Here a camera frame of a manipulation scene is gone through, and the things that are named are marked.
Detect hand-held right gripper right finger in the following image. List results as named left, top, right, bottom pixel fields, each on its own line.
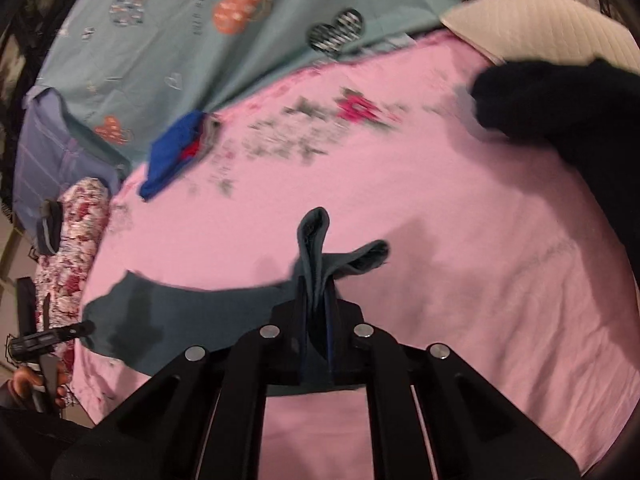
left=324, top=282, right=583, bottom=480

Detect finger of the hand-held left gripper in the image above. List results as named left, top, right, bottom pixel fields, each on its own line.
left=50, top=321, right=97, bottom=347

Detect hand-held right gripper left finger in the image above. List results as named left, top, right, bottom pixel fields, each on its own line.
left=50, top=280, right=326, bottom=480

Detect dark green pants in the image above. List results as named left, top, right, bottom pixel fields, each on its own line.
left=82, top=207, right=392, bottom=392

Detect person's left forearm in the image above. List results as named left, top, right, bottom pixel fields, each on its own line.
left=0, top=382, right=98, bottom=480

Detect folded blue pants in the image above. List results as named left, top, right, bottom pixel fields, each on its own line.
left=139, top=111, right=207, bottom=202

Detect person's left hand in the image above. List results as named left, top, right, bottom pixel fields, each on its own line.
left=11, top=360, right=68, bottom=410

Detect black phone with red case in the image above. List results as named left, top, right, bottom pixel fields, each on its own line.
left=16, top=278, right=36, bottom=333

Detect red floral quilt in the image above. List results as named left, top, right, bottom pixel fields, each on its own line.
left=34, top=176, right=112, bottom=408

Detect pink floral bedsheet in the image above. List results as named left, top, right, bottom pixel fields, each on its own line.
left=70, top=29, right=631, bottom=480

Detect blue plaid blanket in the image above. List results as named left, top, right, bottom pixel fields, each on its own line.
left=12, top=87, right=132, bottom=233

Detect folded grey garment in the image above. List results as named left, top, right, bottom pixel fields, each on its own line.
left=199, top=114, right=222, bottom=162

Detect teal heart print blanket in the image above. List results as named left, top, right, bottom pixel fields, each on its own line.
left=37, top=0, right=463, bottom=161

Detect dark navy garment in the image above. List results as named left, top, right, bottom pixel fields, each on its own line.
left=471, top=58, right=640, bottom=283

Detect white quilted pillow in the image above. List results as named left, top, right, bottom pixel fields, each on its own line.
left=440, top=0, right=637, bottom=67

